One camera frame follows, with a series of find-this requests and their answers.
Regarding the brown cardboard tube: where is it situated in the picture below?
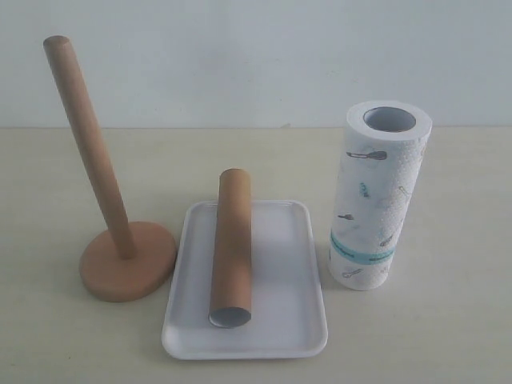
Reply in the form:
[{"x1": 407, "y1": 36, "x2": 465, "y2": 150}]
[{"x1": 209, "y1": 168, "x2": 252, "y2": 329}]

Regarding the printed white paper towel roll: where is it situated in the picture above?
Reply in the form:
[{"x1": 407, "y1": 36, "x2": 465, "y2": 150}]
[{"x1": 328, "y1": 101, "x2": 433, "y2": 291}]

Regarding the wooden paper towel holder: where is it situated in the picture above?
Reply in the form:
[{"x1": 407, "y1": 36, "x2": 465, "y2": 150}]
[{"x1": 43, "y1": 35, "x2": 177, "y2": 302}]

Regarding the white rectangular plastic tray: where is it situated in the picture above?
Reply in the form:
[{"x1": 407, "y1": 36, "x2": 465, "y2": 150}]
[{"x1": 162, "y1": 200, "x2": 328, "y2": 360}]

